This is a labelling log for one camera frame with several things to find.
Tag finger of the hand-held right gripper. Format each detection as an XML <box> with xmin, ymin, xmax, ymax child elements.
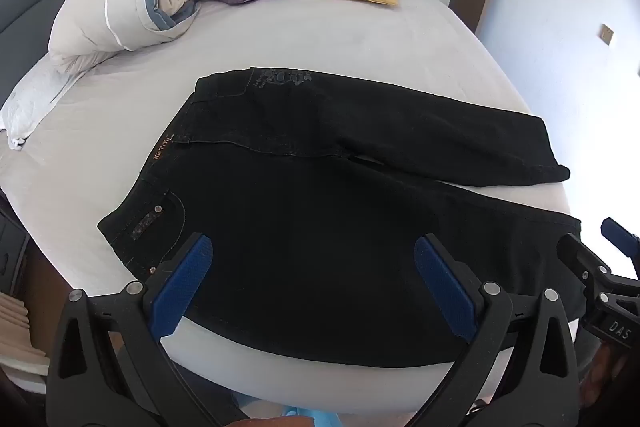
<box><xmin>601</xmin><ymin>217</ymin><xmax>640</xmax><ymax>264</ymax></box>
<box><xmin>556</xmin><ymin>232</ymin><xmax>627</xmax><ymax>304</ymax></box>

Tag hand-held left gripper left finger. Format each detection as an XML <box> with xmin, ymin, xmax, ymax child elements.
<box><xmin>45</xmin><ymin>232</ymin><xmax>237</xmax><ymax>427</ymax></box>

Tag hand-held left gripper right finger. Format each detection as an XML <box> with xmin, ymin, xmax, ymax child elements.
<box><xmin>414</xmin><ymin>233</ymin><xmax>597</xmax><ymax>427</ymax></box>

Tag black pants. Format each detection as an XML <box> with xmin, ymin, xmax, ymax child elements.
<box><xmin>96</xmin><ymin>67</ymin><xmax>588</xmax><ymax>369</ymax></box>

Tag beige curtain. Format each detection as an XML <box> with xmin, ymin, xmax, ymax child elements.
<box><xmin>0</xmin><ymin>292</ymin><xmax>51</xmax><ymax>388</ymax></box>

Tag light blue cloth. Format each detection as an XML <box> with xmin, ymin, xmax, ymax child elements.
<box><xmin>234</xmin><ymin>396</ymin><xmax>347</xmax><ymax>427</ymax></box>

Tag white pillow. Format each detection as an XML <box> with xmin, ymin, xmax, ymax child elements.
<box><xmin>0</xmin><ymin>56</ymin><xmax>91</xmax><ymax>152</ymax></box>

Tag bed with white sheet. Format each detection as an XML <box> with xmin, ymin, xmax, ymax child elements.
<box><xmin>0</xmin><ymin>0</ymin><xmax>576</xmax><ymax>408</ymax></box>

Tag folded white duvet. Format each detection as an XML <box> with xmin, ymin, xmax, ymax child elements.
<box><xmin>47</xmin><ymin>0</ymin><xmax>219</xmax><ymax>74</ymax></box>

